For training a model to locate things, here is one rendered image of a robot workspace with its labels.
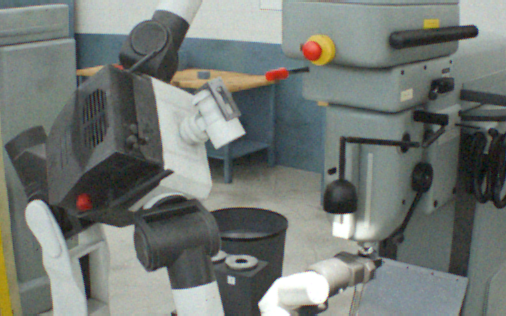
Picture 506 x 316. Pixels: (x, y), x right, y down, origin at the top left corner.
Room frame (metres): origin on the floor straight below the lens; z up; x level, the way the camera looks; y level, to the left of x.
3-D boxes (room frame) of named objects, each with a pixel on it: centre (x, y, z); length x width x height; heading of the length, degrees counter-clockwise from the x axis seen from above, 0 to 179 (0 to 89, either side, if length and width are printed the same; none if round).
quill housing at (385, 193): (1.58, -0.28, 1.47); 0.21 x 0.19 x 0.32; 52
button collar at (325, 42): (1.40, -0.14, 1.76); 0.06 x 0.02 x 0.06; 52
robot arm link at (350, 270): (1.52, -0.21, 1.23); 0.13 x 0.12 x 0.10; 42
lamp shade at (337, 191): (1.40, -0.19, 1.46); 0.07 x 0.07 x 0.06
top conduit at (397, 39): (1.52, -0.42, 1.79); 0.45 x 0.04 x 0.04; 142
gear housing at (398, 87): (1.61, -0.31, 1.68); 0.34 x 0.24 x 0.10; 142
